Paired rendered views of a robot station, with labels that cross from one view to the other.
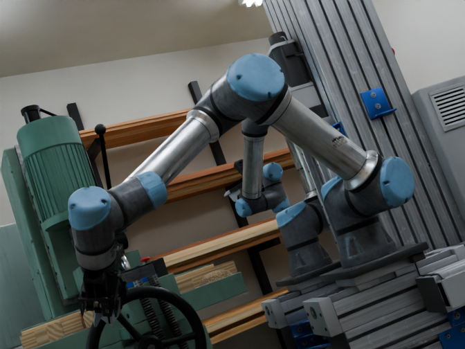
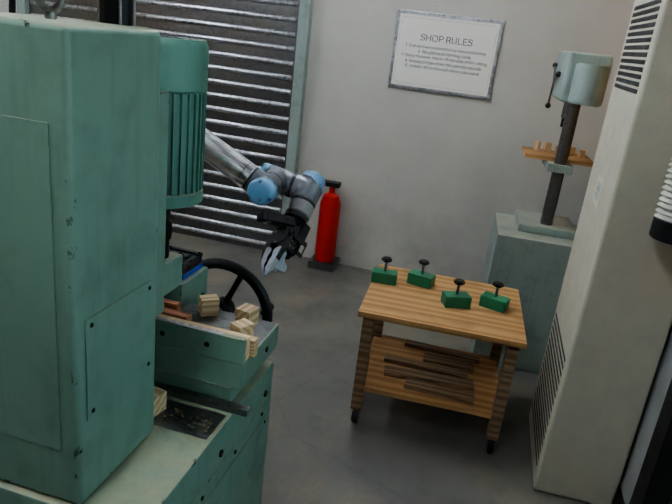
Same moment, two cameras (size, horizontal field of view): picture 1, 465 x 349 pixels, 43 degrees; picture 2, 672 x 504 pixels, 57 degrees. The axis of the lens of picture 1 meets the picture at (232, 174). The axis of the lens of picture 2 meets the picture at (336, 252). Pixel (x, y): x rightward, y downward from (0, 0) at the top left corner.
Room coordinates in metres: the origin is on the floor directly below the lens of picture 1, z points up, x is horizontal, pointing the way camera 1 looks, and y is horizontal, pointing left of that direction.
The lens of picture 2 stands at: (2.37, 1.54, 1.55)
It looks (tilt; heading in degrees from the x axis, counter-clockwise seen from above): 20 degrees down; 221
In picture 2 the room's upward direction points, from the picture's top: 7 degrees clockwise
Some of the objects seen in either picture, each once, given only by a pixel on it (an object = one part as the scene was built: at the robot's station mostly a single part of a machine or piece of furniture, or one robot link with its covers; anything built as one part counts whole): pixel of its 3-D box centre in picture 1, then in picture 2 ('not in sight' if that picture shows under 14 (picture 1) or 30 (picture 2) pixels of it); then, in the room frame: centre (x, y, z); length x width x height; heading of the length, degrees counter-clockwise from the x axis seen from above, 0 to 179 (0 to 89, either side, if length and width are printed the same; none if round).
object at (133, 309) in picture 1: (147, 300); (169, 286); (1.58, 0.32, 0.91); 0.15 x 0.14 x 0.09; 118
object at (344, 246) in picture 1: (362, 241); not in sight; (1.58, -0.26, 0.87); 0.15 x 0.15 x 0.10
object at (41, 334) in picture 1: (44, 335); (242, 331); (1.58, 0.62, 0.92); 0.04 x 0.03 x 0.04; 2
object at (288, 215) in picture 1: (296, 223); not in sight; (2.06, -0.15, 0.98); 0.13 x 0.12 x 0.14; 118
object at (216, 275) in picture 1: (214, 275); not in sight; (1.78, 0.15, 0.91); 0.12 x 0.09 x 0.03; 28
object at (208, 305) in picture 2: (93, 317); (208, 305); (1.56, 0.47, 0.92); 0.04 x 0.03 x 0.04; 158
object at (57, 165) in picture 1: (60, 174); (158, 120); (1.71, 0.48, 1.35); 0.18 x 0.18 x 0.31
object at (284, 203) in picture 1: (274, 198); not in sight; (2.35, -0.12, 1.12); 0.11 x 0.08 x 0.11; 118
